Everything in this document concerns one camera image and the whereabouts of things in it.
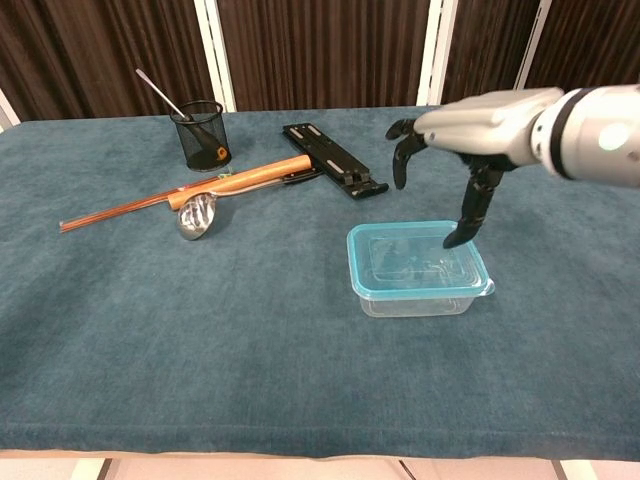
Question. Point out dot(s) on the dark brown screen panel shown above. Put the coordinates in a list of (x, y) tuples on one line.
[(485, 50), (590, 40), (100, 50), (325, 50)]

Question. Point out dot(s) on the white screen frame post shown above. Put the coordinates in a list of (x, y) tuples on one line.
[(7, 112), (215, 55), (532, 50), (434, 55)]

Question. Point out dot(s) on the steel ladle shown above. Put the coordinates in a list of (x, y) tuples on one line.
[(195, 220)]

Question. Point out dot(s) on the black hinged clamp tool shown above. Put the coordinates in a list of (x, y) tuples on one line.
[(330, 157)]

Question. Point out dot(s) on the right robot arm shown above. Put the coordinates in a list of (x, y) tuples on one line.
[(590, 135)]

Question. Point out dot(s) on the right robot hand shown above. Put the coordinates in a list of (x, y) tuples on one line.
[(480, 125)]

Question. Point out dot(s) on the black mesh pen cup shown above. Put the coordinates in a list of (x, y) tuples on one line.
[(200, 150)]

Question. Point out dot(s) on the packaged red-brown chopsticks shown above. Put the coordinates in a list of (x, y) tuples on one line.
[(115, 210)]

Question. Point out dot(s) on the blue table cloth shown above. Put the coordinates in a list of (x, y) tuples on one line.
[(200, 350)]

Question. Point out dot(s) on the clear plastic food container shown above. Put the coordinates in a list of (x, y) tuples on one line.
[(415, 306)]

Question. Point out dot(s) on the blue translucent plastic lid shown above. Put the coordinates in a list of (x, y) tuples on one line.
[(400, 260)]

